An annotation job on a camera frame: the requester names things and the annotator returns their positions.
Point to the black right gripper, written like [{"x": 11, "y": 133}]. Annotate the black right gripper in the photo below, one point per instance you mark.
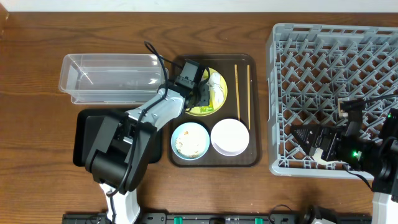
[{"x": 321, "y": 142}]

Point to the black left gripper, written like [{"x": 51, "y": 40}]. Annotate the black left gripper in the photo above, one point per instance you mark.
[{"x": 203, "y": 94}]

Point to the green yellow snack wrapper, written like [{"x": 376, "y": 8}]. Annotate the green yellow snack wrapper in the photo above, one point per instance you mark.
[{"x": 206, "y": 109}]

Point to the wooden chopstick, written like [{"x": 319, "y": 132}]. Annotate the wooden chopstick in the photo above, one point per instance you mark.
[
  {"x": 237, "y": 91},
  {"x": 249, "y": 95}
]

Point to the light blue bowl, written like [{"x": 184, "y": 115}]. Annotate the light blue bowl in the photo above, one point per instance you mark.
[{"x": 185, "y": 127}]

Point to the rice food waste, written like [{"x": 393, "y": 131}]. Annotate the rice food waste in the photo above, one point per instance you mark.
[{"x": 190, "y": 143}]

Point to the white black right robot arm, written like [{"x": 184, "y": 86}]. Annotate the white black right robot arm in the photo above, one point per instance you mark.
[{"x": 379, "y": 160}]

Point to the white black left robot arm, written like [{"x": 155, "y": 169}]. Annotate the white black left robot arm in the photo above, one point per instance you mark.
[{"x": 120, "y": 153}]

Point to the grey plastic dishwasher rack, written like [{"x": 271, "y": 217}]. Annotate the grey plastic dishwasher rack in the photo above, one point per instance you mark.
[{"x": 311, "y": 66}]

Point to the clear plastic waste bin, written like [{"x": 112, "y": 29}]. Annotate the clear plastic waste bin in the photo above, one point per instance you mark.
[{"x": 111, "y": 79}]

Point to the black food waste tray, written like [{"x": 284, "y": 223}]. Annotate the black food waste tray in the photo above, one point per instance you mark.
[{"x": 87, "y": 126}]

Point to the yellow round plate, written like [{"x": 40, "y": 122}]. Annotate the yellow round plate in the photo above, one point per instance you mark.
[{"x": 196, "y": 110}]

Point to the dark brown serving tray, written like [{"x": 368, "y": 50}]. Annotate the dark brown serving tray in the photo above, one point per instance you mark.
[{"x": 224, "y": 64}]

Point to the black mounting rail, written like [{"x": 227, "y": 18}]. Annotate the black mounting rail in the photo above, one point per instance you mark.
[{"x": 313, "y": 214}]

